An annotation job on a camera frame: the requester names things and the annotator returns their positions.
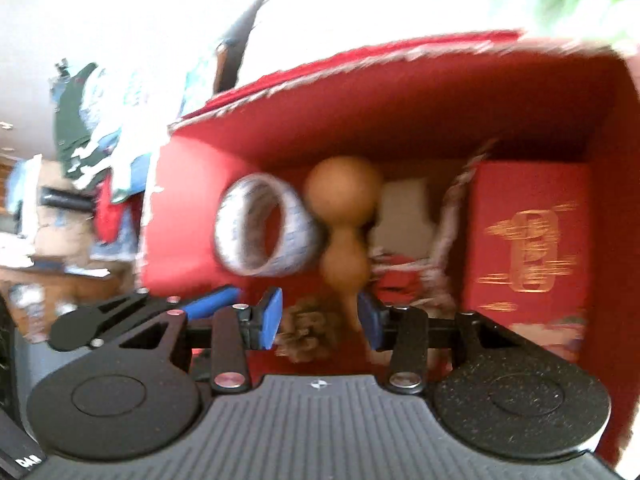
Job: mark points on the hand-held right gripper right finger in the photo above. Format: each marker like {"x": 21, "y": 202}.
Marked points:
{"x": 370, "y": 322}

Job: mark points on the brown cardboard box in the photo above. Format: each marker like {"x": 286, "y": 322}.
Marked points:
{"x": 55, "y": 240}

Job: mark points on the red cloth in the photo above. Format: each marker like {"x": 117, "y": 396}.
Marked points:
{"x": 107, "y": 215}

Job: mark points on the red cardboard box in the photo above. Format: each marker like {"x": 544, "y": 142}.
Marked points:
{"x": 400, "y": 110}

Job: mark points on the red patterned silk scarf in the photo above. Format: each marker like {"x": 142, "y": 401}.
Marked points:
{"x": 400, "y": 275}

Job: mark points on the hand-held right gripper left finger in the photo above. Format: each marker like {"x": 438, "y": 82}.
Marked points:
{"x": 270, "y": 317}

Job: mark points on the brown pine cone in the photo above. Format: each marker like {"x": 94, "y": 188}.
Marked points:
{"x": 310, "y": 330}

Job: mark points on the pile of folded clothes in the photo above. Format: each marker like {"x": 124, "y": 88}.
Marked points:
{"x": 75, "y": 120}

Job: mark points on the wooden gourd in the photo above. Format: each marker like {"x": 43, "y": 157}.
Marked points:
{"x": 342, "y": 190}

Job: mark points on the black cylinder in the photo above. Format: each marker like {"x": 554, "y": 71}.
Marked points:
{"x": 65, "y": 196}

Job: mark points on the small red gift box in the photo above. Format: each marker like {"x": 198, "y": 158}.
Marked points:
{"x": 500, "y": 200}

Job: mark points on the white blue patterned tape roll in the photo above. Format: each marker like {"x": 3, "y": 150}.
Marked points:
{"x": 300, "y": 230}

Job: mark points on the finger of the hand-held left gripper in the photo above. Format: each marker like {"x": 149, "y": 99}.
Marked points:
{"x": 75, "y": 330}

